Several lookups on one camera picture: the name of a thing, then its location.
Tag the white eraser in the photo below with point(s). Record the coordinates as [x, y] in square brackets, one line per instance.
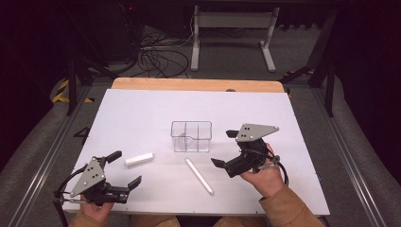
[139, 159]

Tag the wooden table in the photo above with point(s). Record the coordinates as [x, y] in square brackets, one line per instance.
[195, 84]

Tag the aluminium rail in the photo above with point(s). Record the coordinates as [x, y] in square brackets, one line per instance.
[47, 160]
[350, 160]

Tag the person's right hand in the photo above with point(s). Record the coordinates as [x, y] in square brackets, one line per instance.
[268, 179]

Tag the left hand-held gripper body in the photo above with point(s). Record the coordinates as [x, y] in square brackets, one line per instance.
[91, 179]

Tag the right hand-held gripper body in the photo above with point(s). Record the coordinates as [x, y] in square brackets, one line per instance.
[252, 132]

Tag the person's left leg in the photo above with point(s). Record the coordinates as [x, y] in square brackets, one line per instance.
[154, 221]

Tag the black computer tower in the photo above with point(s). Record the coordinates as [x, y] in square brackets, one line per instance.
[119, 31]

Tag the white board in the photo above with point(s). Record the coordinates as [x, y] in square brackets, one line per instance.
[142, 119]

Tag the clear plastic organizer box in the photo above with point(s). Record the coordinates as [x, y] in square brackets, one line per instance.
[201, 138]

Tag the person's right leg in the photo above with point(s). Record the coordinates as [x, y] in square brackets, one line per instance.
[238, 222]

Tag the person's leg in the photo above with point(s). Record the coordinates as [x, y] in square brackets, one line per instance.
[238, 222]
[154, 221]

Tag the yellow black hazard tape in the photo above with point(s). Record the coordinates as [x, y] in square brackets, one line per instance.
[61, 91]

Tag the white pen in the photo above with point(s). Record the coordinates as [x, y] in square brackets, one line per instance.
[199, 176]

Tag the black metal stand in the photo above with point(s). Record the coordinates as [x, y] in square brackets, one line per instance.
[72, 85]
[329, 82]

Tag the person's left hand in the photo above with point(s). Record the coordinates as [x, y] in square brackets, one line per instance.
[97, 212]

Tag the white metal stand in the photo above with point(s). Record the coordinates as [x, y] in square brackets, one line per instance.
[196, 41]

